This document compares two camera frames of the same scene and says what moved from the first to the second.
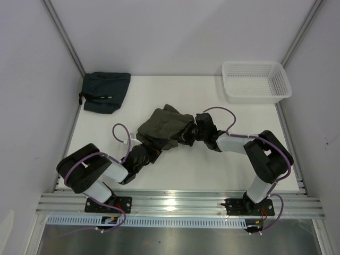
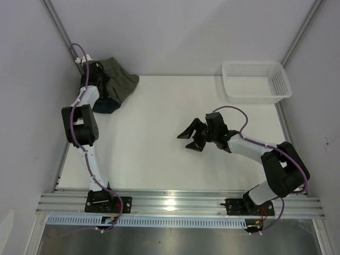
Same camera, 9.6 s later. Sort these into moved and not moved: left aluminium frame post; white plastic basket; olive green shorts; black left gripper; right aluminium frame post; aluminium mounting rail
Moved: olive green shorts; black left gripper
Not moved: aluminium mounting rail; left aluminium frame post; white plastic basket; right aluminium frame post
